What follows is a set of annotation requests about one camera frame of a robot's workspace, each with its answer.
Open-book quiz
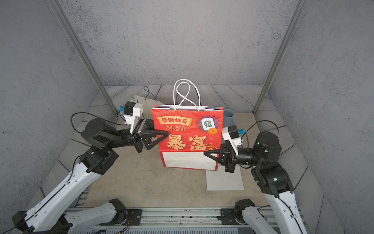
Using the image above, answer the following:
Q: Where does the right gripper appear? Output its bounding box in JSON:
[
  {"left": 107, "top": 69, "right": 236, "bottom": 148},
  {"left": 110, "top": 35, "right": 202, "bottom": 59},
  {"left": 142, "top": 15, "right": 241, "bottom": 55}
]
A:
[{"left": 205, "top": 140, "right": 264, "bottom": 175}]

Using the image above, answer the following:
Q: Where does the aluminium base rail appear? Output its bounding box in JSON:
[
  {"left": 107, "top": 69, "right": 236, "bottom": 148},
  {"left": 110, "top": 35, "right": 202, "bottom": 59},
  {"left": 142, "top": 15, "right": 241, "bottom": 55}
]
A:
[{"left": 61, "top": 206, "right": 307, "bottom": 234}]

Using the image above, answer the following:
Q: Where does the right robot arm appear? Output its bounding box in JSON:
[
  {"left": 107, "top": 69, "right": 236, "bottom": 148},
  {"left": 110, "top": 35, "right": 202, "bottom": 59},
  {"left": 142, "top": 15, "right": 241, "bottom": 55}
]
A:
[{"left": 204, "top": 132, "right": 307, "bottom": 234}]

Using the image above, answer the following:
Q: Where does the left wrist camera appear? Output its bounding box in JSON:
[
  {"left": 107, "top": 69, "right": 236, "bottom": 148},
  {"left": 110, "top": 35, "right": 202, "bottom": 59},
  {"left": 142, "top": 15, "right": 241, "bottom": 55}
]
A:
[{"left": 119, "top": 101, "right": 143, "bottom": 134}]

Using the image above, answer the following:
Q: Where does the blue checkered paper bag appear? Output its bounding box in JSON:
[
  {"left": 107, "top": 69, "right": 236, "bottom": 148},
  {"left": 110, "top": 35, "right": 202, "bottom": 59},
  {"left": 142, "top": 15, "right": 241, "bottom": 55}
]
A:
[{"left": 131, "top": 85, "right": 163, "bottom": 110}]

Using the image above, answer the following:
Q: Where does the left frame post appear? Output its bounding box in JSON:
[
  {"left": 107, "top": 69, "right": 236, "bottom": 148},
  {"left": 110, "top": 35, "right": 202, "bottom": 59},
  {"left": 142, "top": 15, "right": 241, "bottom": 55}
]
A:
[{"left": 47, "top": 0, "right": 118, "bottom": 116}]

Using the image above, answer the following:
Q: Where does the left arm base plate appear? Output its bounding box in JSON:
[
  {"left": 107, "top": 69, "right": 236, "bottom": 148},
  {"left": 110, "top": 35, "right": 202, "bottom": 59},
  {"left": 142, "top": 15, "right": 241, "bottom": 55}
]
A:
[{"left": 127, "top": 209, "right": 143, "bottom": 226}]

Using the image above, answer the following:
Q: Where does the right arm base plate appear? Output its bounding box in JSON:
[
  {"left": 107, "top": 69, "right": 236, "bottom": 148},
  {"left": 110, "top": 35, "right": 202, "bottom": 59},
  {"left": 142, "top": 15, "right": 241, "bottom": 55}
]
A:
[{"left": 217, "top": 208, "right": 237, "bottom": 225}]

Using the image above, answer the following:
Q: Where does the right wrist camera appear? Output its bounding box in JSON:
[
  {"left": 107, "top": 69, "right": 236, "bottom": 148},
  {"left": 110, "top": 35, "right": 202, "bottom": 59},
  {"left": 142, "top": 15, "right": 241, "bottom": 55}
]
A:
[{"left": 222, "top": 125, "right": 243, "bottom": 155}]

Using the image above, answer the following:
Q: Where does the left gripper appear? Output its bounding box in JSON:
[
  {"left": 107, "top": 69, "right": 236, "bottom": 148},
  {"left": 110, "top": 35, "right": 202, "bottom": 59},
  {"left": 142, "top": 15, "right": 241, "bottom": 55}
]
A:
[{"left": 104, "top": 120, "right": 167, "bottom": 156}]

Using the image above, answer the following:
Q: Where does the red paper gift bag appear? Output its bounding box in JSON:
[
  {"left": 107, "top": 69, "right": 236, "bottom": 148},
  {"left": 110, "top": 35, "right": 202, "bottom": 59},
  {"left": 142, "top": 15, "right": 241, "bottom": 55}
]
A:
[{"left": 152, "top": 79, "right": 224, "bottom": 171}]

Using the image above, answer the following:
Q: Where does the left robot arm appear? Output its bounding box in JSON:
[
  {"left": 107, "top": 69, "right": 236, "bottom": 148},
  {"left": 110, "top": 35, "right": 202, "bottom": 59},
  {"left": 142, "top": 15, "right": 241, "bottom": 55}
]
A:
[{"left": 12, "top": 118, "right": 169, "bottom": 234}]

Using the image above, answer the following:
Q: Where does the right frame post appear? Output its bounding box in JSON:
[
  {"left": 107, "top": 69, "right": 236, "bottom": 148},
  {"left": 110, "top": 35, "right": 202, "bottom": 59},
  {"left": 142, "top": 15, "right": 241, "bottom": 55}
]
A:
[{"left": 253, "top": 0, "right": 308, "bottom": 115}]

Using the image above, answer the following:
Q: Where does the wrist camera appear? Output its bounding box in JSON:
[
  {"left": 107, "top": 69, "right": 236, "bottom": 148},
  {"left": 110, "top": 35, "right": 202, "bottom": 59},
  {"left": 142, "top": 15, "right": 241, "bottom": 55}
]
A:
[
  {"left": 222, "top": 125, "right": 243, "bottom": 155},
  {"left": 119, "top": 101, "right": 143, "bottom": 134}
]

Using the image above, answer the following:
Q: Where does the white Happy Every Day bag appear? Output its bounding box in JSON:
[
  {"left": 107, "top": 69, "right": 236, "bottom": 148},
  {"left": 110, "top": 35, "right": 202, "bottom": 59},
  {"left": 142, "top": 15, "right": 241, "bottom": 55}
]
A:
[{"left": 206, "top": 166, "right": 244, "bottom": 191}]

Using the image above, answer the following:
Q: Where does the frame post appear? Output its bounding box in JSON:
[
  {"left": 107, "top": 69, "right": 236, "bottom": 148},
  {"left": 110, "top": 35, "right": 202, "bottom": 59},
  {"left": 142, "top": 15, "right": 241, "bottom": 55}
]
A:
[
  {"left": 253, "top": 0, "right": 308, "bottom": 115},
  {"left": 47, "top": 0, "right": 118, "bottom": 116}
]

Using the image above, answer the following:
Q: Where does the light blue mug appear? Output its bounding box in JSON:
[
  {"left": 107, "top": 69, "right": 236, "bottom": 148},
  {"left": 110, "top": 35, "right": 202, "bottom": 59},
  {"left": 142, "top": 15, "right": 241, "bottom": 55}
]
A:
[{"left": 223, "top": 109, "right": 236, "bottom": 126}]

